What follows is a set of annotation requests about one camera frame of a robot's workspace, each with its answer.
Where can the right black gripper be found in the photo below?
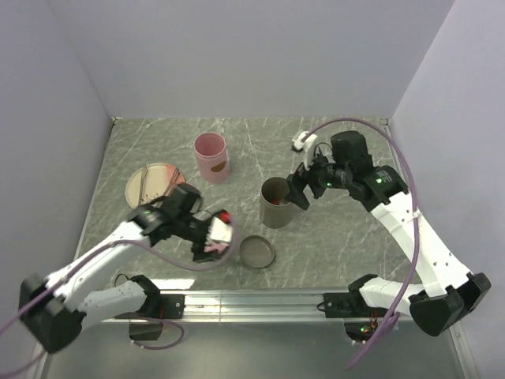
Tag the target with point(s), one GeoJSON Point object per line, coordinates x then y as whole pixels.
{"type": "Point", "coordinates": [297, 184]}

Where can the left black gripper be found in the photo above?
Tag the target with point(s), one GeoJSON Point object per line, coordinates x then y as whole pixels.
{"type": "Point", "coordinates": [200, 255]}

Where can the grey cylindrical container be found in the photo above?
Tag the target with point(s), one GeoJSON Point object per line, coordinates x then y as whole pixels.
{"type": "Point", "coordinates": [275, 216]}

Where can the grey container lid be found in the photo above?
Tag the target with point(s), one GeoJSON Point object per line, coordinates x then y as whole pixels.
{"type": "Point", "coordinates": [256, 252]}

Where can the metal tongs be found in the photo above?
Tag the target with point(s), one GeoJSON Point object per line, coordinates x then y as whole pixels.
{"type": "Point", "coordinates": [158, 180]}

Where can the pink container lid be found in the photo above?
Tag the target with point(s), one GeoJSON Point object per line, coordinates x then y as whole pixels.
{"type": "Point", "coordinates": [216, 247]}

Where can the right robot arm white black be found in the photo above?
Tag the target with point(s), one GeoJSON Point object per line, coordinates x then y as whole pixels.
{"type": "Point", "coordinates": [448, 290]}

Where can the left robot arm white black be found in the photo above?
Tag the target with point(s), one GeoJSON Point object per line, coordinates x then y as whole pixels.
{"type": "Point", "coordinates": [55, 309]}

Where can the pink floral plate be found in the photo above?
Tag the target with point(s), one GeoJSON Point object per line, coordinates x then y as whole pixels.
{"type": "Point", "coordinates": [132, 188]}

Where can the pink cylindrical container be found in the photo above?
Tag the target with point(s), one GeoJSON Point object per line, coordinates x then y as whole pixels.
{"type": "Point", "coordinates": [212, 157]}

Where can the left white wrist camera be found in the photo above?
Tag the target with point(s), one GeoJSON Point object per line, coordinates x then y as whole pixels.
{"type": "Point", "coordinates": [220, 229]}

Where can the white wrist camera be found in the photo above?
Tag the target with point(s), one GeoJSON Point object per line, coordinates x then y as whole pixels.
{"type": "Point", "coordinates": [305, 142]}
{"type": "Point", "coordinates": [220, 229]}

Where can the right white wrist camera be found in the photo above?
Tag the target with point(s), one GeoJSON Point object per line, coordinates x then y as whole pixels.
{"type": "Point", "coordinates": [305, 142]}

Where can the aluminium rail frame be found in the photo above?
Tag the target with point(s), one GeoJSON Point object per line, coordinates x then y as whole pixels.
{"type": "Point", "coordinates": [261, 334]}

